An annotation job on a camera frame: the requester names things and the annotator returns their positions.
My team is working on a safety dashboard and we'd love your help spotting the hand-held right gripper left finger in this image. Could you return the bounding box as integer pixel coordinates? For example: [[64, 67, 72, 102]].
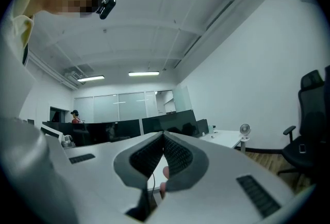
[[51, 131, 165, 224]]

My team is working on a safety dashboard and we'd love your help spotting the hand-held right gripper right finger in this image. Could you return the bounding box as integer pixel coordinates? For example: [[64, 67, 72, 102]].
[[154, 131, 296, 224]]

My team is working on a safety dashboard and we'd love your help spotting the person's right hand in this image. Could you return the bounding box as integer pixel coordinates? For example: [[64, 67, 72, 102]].
[[159, 166, 170, 200]]

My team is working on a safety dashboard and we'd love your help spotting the white office desk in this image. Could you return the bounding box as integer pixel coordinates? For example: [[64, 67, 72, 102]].
[[199, 129, 250, 154]]

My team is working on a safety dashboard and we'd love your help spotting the black computer monitor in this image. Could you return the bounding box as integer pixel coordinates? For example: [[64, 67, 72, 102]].
[[141, 109, 200, 138], [42, 119, 140, 147]]

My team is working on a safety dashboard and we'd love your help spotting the small white desk fan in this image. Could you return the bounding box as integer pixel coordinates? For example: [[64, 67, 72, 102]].
[[239, 123, 251, 141]]

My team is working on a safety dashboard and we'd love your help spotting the metal kettle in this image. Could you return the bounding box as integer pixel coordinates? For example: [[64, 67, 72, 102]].
[[61, 134, 76, 148]]

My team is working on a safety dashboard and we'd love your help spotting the white computer monitor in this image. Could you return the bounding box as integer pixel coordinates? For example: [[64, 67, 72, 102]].
[[40, 124, 64, 143]]

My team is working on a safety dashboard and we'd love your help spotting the frosted glass partition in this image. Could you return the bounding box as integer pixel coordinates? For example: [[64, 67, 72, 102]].
[[73, 89, 193, 123]]

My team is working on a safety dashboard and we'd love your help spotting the long ceiling light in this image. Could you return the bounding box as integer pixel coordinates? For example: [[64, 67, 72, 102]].
[[128, 71, 160, 77], [77, 75, 106, 83]]

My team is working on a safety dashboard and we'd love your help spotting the ceiling air vent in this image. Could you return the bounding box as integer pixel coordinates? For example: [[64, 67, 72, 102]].
[[67, 70, 86, 81]]

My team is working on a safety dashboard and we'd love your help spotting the black mesh office chair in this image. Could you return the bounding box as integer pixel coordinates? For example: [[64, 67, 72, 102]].
[[277, 69, 329, 177]]

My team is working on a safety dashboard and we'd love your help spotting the black head-worn camera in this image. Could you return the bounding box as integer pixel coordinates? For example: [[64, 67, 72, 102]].
[[95, 0, 117, 20]]

